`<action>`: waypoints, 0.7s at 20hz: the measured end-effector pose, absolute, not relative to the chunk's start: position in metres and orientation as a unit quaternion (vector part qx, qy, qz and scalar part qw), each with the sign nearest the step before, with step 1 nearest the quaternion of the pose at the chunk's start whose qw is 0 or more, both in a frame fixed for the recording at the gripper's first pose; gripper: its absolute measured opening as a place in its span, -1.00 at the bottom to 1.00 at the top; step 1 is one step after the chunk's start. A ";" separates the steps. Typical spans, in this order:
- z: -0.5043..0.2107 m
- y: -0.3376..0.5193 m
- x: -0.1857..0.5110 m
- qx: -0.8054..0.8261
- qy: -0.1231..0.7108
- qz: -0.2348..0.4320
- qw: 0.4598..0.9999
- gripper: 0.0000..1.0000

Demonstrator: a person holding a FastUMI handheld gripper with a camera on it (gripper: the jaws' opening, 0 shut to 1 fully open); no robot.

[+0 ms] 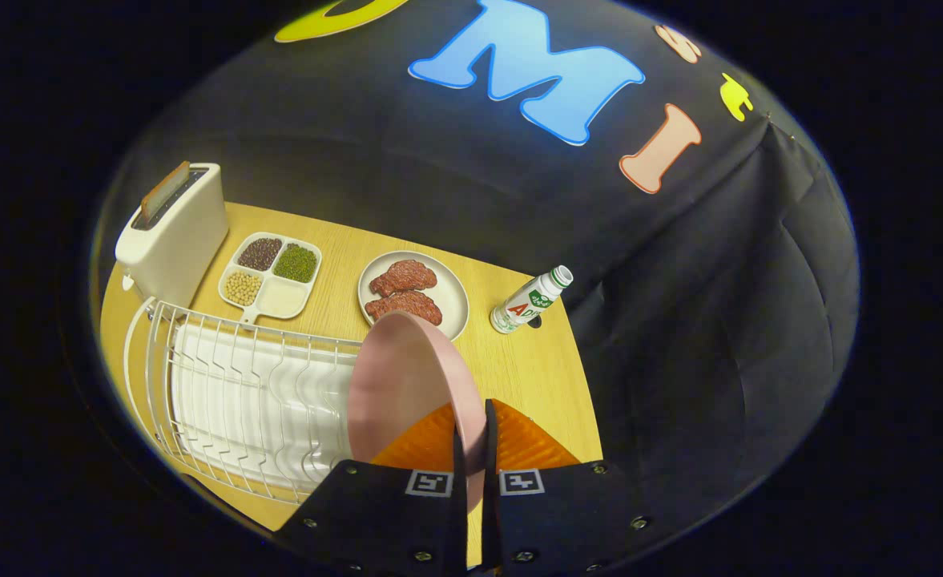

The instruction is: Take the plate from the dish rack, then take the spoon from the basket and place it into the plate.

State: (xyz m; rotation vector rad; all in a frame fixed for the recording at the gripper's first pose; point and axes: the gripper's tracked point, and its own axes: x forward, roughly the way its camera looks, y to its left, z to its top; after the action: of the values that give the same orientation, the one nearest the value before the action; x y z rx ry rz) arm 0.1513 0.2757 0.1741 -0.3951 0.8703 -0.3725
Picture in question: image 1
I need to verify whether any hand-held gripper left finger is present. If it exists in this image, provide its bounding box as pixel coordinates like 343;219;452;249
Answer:
274;401;470;575

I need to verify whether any white drain tray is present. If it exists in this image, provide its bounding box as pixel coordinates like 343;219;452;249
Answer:
170;324;357;494

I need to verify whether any white wire dish rack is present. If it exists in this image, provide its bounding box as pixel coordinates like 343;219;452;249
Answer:
122;297;365;506

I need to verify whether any white green drink bottle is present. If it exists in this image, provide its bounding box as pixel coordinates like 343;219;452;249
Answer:
489;264;575;336

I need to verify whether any toast slice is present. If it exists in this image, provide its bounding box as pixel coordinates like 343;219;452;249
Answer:
139;159;192;224

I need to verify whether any red meat piece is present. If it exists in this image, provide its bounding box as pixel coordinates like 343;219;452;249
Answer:
369;258;439;299
364;289;445;327

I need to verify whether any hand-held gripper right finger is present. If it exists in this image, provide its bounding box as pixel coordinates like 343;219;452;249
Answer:
480;397;657;575

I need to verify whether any white toaster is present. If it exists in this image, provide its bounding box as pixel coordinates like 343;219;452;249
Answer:
114;160;231;300

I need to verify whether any divided tray with beans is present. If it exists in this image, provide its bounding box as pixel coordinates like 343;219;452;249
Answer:
217;231;324;329

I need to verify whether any beige plate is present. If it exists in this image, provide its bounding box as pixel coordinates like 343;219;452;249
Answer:
357;250;471;342

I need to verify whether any pink plate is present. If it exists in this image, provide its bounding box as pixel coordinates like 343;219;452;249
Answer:
346;310;489;515

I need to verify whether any black backdrop cloth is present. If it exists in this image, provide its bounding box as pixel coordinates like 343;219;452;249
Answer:
91;0;861;518

